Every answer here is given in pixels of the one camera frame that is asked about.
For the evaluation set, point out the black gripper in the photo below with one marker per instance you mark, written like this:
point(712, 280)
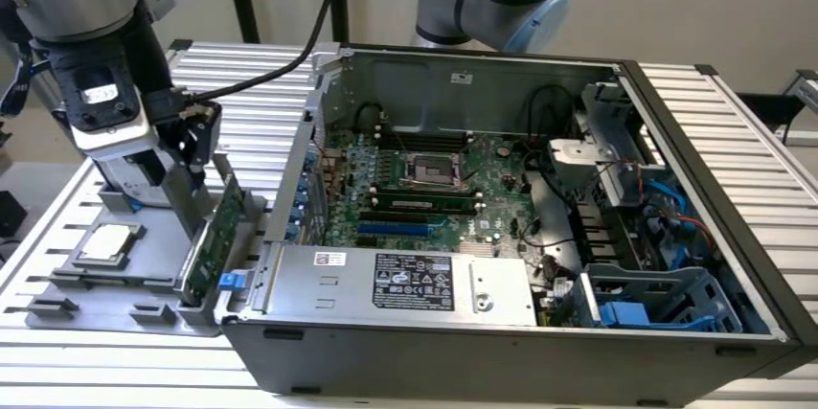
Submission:
point(167, 112)

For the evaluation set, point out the green graphics card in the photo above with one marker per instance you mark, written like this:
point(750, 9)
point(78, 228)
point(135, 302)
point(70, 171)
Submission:
point(221, 232)

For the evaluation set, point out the silver CPU chip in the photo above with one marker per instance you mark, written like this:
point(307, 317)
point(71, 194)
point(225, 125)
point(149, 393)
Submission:
point(110, 243)

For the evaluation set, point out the grey parts rack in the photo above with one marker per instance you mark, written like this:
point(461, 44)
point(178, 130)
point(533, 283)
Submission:
point(154, 256)

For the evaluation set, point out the small black box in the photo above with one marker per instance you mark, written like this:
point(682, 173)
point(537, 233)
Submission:
point(10, 213)

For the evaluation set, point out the blue case latch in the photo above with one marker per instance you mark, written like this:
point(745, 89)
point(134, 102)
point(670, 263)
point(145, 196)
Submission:
point(230, 281)

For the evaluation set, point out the black expansion slot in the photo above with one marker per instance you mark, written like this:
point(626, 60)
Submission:
point(391, 216)

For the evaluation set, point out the blue expansion slot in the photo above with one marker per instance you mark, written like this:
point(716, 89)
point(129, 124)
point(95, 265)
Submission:
point(391, 229)

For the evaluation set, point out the CPU socket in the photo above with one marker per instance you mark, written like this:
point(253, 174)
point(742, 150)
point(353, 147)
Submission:
point(435, 170)

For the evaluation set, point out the installed RAM stick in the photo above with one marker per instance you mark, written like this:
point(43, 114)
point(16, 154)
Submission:
point(425, 202)

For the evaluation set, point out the silver power supply unit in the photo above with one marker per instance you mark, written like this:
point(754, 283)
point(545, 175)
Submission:
point(358, 284)

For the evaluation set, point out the round coin battery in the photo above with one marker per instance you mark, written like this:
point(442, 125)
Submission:
point(505, 151)

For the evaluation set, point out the green motherboard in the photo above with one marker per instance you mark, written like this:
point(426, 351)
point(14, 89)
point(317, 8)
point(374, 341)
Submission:
point(493, 198)

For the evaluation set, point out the black open PC case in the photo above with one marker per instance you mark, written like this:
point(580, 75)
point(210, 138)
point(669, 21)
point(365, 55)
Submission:
point(447, 361)

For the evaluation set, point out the grey metal drive cage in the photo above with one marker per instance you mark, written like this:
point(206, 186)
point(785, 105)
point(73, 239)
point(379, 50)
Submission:
point(601, 141)

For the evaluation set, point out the blue plastic disk bay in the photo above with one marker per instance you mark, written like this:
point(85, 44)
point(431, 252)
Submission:
point(645, 284)

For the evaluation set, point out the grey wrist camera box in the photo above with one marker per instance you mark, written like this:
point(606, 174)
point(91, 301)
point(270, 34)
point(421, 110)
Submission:
point(109, 117)

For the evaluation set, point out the aluminium profile frame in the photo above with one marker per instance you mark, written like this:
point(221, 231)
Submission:
point(798, 107)

